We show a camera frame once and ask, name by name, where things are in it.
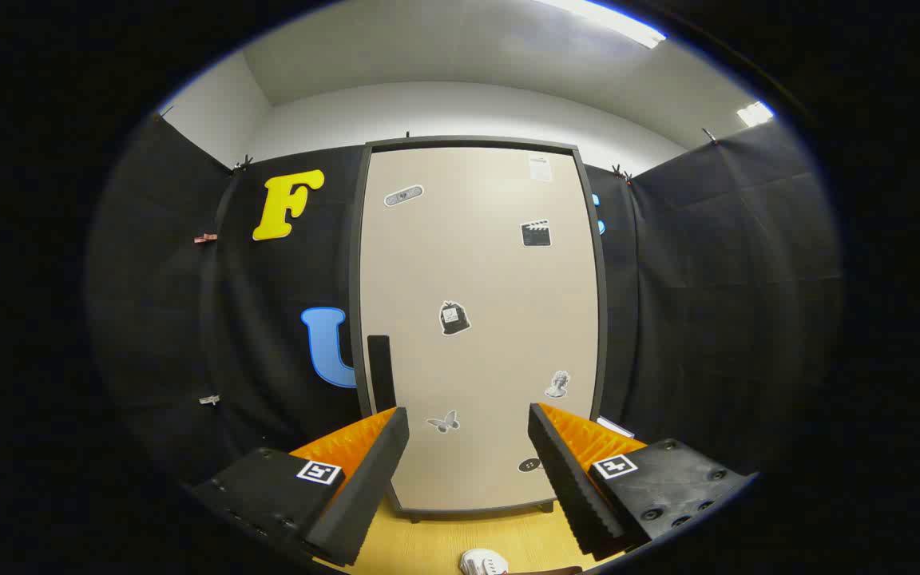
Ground black backdrop cloth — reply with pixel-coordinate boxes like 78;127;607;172
85;112;843;490

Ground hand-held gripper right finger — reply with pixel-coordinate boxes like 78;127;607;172
527;402;755;561

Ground beige shoe cabinet door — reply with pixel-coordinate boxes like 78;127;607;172
359;147;601;513

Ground black door handle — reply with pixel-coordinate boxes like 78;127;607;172
367;335;395;414

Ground white shoe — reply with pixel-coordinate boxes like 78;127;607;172
460;548;509;575

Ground grey shoe cabinet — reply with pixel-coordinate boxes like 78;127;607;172
348;136;609;525

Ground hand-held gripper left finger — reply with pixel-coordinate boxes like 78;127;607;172
187;406;411;569

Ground long ceiling light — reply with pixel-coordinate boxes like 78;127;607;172
536;0;667;50

